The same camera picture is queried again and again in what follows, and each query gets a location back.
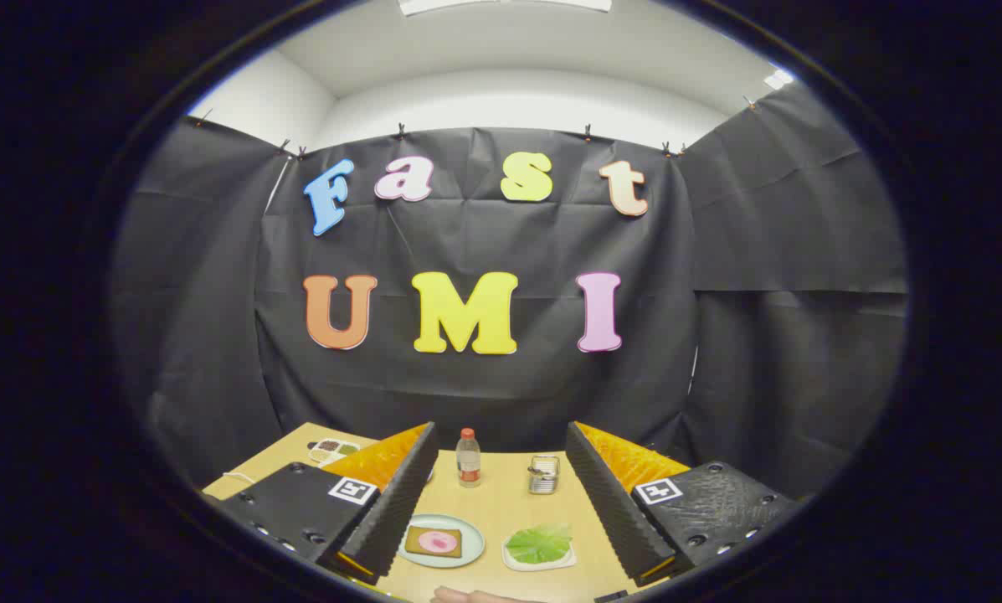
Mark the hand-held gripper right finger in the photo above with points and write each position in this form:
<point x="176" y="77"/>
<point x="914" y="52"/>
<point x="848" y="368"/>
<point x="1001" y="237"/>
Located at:
<point x="609" y="502"/>

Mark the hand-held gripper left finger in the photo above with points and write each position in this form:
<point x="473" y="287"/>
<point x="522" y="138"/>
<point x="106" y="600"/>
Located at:
<point x="400" y="502"/>

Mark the green lettuce leaf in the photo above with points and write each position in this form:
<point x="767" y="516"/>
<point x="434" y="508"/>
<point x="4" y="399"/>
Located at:
<point x="538" y="544"/>

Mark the toasted bread slice under ham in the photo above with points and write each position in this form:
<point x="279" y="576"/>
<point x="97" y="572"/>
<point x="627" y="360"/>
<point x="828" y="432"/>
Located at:
<point x="412" y="541"/>

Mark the pink ham slice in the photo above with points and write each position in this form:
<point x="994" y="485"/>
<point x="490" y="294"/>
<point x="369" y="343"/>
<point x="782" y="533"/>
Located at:
<point x="439" y="543"/>

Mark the clear plastic water bottle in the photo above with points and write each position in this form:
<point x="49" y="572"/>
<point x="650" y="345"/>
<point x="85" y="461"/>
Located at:
<point x="468" y="462"/>

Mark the pale green round plate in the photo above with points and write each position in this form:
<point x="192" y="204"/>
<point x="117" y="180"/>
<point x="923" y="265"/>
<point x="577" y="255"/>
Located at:
<point x="472" y="536"/>

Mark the white seasoning tray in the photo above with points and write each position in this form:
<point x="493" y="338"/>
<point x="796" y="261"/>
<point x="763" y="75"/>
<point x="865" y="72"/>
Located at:
<point x="333" y="450"/>

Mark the white square plate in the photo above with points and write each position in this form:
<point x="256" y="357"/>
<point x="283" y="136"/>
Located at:
<point x="542" y="567"/>

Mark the ceiling light panel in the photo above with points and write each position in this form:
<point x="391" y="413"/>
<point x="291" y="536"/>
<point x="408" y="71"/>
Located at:
<point x="500" y="4"/>

